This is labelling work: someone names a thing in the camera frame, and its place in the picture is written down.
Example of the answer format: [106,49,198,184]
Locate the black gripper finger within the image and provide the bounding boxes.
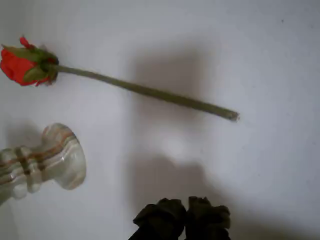
[127,197,188,240]
[183,195,232,240]

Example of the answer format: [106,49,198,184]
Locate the red rose with green stem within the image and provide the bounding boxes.
[0,36,241,124]

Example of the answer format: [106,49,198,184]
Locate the cream marble onyx vase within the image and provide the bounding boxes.
[0,122,88,206]

